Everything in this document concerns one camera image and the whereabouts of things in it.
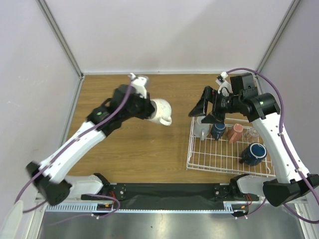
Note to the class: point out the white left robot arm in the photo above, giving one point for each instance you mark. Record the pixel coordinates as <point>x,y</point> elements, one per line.
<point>48,176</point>

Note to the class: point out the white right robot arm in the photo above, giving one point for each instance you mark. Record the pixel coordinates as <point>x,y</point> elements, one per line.
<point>240,95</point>

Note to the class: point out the grey cable duct rail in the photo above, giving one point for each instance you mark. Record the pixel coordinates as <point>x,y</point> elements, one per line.
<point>85,207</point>

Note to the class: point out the pink mug white inside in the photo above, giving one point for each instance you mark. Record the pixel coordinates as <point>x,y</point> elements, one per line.
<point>235,133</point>

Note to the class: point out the small dark blue mug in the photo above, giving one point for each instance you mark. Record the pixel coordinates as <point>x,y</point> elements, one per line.
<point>217,130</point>

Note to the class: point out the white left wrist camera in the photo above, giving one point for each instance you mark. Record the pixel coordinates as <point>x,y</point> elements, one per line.
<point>140,84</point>

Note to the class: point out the cream round mug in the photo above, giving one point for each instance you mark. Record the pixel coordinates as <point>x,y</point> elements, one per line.
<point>162,113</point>

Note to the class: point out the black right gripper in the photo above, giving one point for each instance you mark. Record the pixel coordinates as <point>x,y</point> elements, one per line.
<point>210,103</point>

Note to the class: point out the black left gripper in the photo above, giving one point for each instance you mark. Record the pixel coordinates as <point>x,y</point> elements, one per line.
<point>148,108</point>

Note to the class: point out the glossy dark blue mug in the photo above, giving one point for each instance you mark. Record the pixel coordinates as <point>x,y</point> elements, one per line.
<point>253,154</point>

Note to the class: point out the white wire dish rack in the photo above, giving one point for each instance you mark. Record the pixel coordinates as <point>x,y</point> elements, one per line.
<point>224,157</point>

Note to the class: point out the light grey footed cup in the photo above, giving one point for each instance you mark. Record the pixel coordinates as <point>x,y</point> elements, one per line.
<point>200,129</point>

